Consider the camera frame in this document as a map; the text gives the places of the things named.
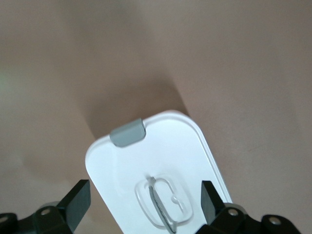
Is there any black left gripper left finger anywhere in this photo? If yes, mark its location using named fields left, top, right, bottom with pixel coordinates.
left=0, top=179, right=92, bottom=234

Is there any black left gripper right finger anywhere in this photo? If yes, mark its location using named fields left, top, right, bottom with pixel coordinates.
left=199, top=180, right=300, bottom=234

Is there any white lid with grey clips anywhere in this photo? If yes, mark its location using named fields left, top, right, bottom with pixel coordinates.
left=85, top=110, right=232, bottom=234

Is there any brown table cover sheet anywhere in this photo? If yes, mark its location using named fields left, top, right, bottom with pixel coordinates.
left=0, top=0, right=312, bottom=234

